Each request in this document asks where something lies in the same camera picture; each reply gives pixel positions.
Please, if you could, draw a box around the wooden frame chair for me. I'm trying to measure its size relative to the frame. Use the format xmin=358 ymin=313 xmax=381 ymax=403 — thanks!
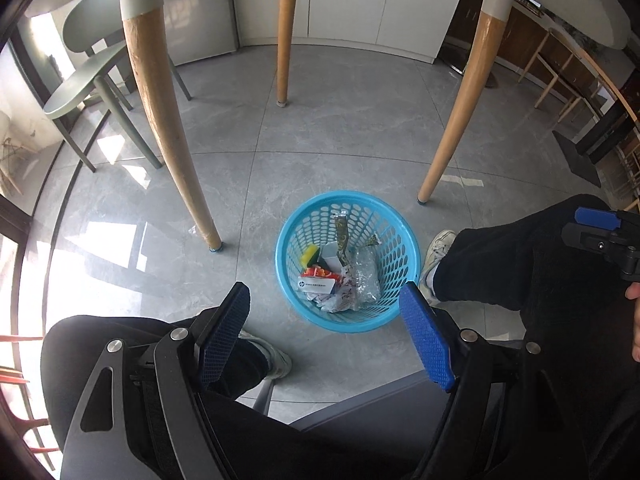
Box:
xmin=516 ymin=24 xmax=603 ymax=127

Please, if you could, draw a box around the olive foil snack wrapper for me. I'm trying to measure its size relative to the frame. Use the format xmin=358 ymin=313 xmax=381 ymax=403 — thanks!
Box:
xmin=333 ymin=213 xmax=352 ymax=267

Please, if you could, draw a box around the white counter cabinet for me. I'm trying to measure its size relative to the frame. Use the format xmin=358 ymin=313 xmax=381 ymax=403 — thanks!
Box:
xmin=234 ymin=0 xmax=467 ymax=65

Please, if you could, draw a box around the clear plastic bag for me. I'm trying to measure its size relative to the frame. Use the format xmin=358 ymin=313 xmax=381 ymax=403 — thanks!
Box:
xmin=344 ymin=246 xmax=385 ymax=307

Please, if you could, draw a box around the white cardboard box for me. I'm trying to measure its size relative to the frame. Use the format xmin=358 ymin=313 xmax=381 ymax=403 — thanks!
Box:
xmin=298 ymin=275 xmax=342 ymax=295

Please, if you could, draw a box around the person's right white shoe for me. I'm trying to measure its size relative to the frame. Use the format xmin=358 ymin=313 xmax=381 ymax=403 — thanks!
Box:
xmin=421 ymin=229 xmax=456 ymax=307

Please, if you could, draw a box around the silver refrigerator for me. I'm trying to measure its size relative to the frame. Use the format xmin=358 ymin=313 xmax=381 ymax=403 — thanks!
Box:
xmin=159 ymin=0 xmax=239 ymax=67

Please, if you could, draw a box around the person's right hand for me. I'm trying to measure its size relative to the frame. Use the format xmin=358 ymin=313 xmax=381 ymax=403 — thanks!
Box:
xmin=626 ymin=282 xmax=640 ymax=364

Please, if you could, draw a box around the blue plastic basket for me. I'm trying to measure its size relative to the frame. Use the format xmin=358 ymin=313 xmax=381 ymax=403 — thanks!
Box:
xmin=275 ymin=190 xmax=422 ymax=334

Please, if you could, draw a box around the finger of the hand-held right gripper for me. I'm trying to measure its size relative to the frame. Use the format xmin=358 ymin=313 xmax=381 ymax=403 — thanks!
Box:
xmin=574 ymin=206 xmax=640 ymax=234
xmin=561 ymin=222 xmax=640 ymax=282

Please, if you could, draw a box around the red metal rack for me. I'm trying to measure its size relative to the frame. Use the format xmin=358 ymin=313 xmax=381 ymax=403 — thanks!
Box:
xmin=0 ymin=334 xmax=48 ymax=468

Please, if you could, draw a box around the person's left white shoe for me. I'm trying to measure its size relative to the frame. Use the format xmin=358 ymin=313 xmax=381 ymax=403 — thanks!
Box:
xmin=239 ymin=330 xmax=294 ymax=379

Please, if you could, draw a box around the black table base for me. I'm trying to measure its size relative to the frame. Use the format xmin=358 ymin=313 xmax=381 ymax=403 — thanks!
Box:
xmin=552 ymin=110 xmax=632 ymax=182

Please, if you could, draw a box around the wooden table leg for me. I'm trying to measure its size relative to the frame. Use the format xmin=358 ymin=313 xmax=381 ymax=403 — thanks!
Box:
xmin=417 ymin=0 xmax=514 ymax=206
xmin=276 ymin=0 xmax=303 ymax=107
xmin=119 ymin=0 xmax=223 ymax=252

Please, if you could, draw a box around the green plastic chair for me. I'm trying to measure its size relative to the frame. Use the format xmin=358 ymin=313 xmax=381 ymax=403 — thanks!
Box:
xmin=42 ymin=0 xmax=194 ymax=174

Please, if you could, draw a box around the person's right leg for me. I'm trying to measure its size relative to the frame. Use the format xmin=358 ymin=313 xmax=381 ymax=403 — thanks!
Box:
xmin=432 ymin=193 xmax=640 ymax=480

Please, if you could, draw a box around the person's white shoe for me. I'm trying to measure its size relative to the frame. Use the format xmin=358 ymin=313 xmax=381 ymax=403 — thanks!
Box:
xmin=421 ymin=229 xmax=456 ymax=307
xmin=239 ymin=330 xmax=294 ymax=379

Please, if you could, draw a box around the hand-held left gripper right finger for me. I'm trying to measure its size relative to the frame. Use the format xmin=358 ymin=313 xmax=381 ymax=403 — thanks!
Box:
xmin=398 ymin=281 xmax=593 ymax=480

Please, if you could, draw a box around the red floral gift bag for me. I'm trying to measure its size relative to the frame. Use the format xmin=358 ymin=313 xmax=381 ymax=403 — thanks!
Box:
xmin=301 ymin=265 xmax=347 ymax=282

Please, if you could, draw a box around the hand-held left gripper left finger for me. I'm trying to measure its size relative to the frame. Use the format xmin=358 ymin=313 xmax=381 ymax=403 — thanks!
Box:
xmin=60 ymin=281 xmax=252 ymax=480

